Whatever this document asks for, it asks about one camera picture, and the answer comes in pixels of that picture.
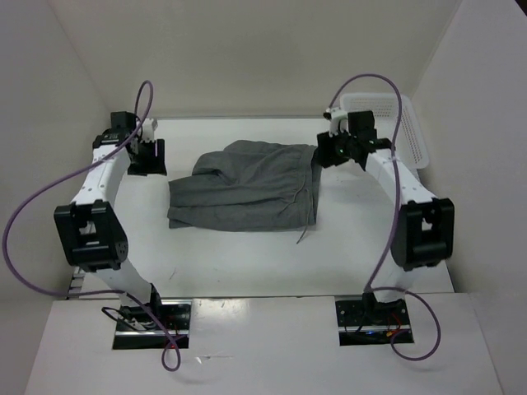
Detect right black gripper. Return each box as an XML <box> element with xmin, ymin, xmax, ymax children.
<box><xmin>315</xmin><ymin>126</ymin><xmax>357</xmax><ymax>170</ymax></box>

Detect grey shorts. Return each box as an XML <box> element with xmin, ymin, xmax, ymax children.
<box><xmin>167</xmin><ymin>140</ymin><xmax>322</xmax><ymax>232</ymax></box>

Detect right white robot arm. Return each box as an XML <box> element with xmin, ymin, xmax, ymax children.
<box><xmin>316</xmin><ymin>108</ymin><xmax>455</xmax><ymax>323</ymax></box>

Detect white plastic basket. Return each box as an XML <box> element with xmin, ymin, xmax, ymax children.
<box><xmin>339</xmin><ymin>92</ymin><xmax>429</xmax><ymax>171</ymax></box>

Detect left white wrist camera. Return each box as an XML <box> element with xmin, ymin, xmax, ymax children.
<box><xmin>138</xmin><ymin>118</ymin><xmax>158</xmax><ymax>143</ymax></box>

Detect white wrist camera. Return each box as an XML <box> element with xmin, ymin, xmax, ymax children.
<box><xmin>323</xmin><ymin>107</ymin><xmax>347</xmax><ymax>137</ymax></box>
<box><xmin>138</xmin><ymin>118</ymin><xmax>158</xmax><ymax>143</ymax></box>

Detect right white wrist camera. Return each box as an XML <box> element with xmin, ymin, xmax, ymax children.
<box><xmin>323</xmin><ymin>107</ymin><xmax>347</xmax><ymax>137</ymax></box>

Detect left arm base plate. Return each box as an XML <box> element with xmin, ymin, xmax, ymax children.
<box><xmin>101</xmin><ymin>299</ymin><xmax>192</xmax><ymax>351</ymax></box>

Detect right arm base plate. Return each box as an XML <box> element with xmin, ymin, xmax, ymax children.
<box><xmin>334</xmin><ymin>295</ymin><xmax>414</xmax><ymax>346</ymax></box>

